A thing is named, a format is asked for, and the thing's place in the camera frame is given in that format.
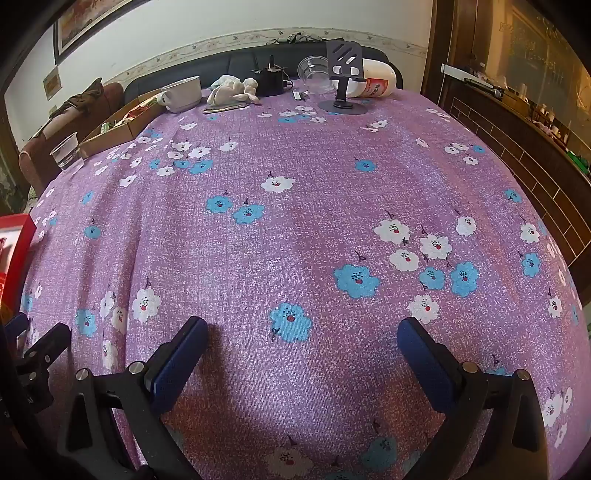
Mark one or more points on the black tabletop device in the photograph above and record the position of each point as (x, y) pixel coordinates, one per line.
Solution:
(270, 83)

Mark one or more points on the black phone stand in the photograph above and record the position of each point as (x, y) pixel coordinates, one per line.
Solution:
(344, 57)

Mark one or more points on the brown cardboard box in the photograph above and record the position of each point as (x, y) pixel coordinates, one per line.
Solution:
(106, 141)

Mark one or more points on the large framed painting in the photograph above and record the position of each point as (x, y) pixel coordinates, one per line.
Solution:
(83, 18)

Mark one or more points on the brown armchair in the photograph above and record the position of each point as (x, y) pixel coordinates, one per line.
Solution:
(37, 152)

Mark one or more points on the red gift box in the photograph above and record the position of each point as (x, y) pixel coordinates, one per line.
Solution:
(21, 230)

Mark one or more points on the small wall picture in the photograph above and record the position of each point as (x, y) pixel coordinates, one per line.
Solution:
(52, 82)

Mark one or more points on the white plush toy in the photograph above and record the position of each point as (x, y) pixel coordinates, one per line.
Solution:
(228, 92)

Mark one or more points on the thin booklet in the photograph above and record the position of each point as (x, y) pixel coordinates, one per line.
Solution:
(226, 109)

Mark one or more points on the clear glass bowl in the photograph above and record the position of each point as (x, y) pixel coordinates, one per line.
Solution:
(316, 74)

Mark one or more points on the dark sofa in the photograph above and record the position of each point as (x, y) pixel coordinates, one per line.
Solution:
(221, 62)

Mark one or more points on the brown panelled counter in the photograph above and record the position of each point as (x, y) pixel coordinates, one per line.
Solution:
(521, 152)

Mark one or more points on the white ceramic mug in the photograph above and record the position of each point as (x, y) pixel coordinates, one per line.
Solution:
(182, 94)

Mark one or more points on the camouflage cloth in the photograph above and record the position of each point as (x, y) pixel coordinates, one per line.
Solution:
(83, 94)

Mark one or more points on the clear plastic cup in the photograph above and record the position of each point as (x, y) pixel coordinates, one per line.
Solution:
(67, 152)

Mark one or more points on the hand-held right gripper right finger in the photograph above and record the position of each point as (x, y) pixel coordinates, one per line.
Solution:
(427, 369)

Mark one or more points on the white bottle with red label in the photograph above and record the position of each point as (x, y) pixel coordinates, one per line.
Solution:
(378, 81)

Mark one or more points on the assorted snack packets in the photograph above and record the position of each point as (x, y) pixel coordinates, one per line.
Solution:
(134, 115)

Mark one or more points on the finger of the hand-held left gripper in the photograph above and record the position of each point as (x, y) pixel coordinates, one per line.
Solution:
(16, 325)
(46, 346)

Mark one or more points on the purple floral tablecloth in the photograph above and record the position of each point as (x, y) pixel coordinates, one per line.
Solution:
(295, 221)

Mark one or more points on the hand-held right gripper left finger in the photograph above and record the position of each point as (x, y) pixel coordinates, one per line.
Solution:
(178, 369)

